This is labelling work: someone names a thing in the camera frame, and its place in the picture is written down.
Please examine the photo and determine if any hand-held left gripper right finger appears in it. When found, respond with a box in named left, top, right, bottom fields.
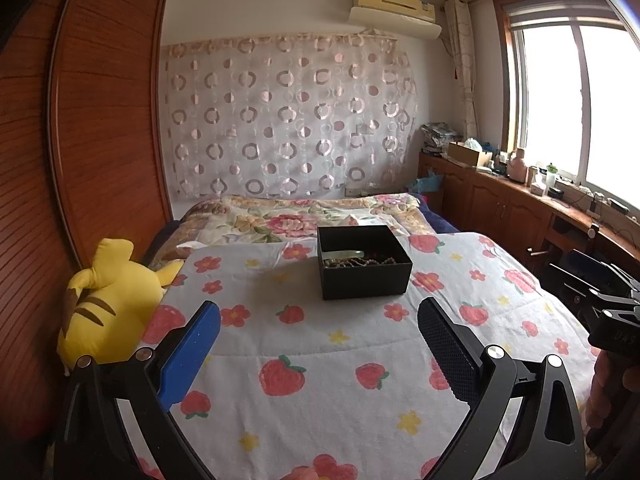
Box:
left=417, top=297, right=586, bottom=480

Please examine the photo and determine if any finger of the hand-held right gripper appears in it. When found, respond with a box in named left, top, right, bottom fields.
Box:
left=547, top=262, right=608, bottom=312
left=567, top=251, right=640, bottom=292

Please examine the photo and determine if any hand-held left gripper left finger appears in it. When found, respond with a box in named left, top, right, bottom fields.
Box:
left=55, top=300, right=222, bottom=480

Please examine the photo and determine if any black cardboard box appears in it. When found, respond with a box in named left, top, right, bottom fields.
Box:
left=317, top=225, right=414, bottom=301

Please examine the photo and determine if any white pearl necklace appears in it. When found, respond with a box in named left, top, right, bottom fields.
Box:
left=324, top=256, right=373, bottom=270

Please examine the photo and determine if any green jade bangle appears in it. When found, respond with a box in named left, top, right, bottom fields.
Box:
left=323, top=249, right=370, bottom=265

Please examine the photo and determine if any person's right hand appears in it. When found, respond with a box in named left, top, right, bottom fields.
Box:
left=584, top=354, right=615, bottom=458

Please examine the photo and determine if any white power strip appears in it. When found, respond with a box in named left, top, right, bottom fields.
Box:
left=555, top=180, right=632, bottom=213

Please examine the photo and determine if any yellow plush toy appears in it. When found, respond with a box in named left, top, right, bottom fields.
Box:
left=56, top=238, right=186, bottom=377

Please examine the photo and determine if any wooden cabinet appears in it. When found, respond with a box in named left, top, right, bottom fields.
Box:
left=417, top=152, right=640, bottom=311

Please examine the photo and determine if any strawberry print blanket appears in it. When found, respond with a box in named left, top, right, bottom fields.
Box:
left=135, top=232, right=601, bottom=480

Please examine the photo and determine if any dark blue bedsheet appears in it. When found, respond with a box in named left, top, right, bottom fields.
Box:
left=419, top=199, right=459, bottom=235

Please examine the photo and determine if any floral quilt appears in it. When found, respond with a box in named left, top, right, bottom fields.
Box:
left=150, top=192, right=437, bottom=272

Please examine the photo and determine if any tan cardboard box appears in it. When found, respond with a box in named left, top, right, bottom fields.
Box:
left=446, top=141, right=494, bottom=169

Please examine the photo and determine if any window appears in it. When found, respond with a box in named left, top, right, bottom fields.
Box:
left=494, top=0, right=640, bottom=222

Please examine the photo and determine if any blue bag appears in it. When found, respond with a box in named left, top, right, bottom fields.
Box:
left=407, top=170, right=444, bottom=194

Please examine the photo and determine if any stack of magazines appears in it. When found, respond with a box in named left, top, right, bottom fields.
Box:
left=420, top=121, right=464, bottom=157

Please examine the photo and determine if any patterned window curtain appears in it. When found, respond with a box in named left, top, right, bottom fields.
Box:
left=444, top=0, right=482, bottom=142

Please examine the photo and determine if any wooden wardrobe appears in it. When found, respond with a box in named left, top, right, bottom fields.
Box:
left=0, top=0, right=174, bottom=441

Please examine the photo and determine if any sheer circle pattern curtain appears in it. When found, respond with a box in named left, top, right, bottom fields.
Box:
left=160, top=32, right=419, bottom=200

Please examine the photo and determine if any white air conditioner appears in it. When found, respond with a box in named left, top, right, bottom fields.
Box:
left=348, top=0, right=444, bottom=40

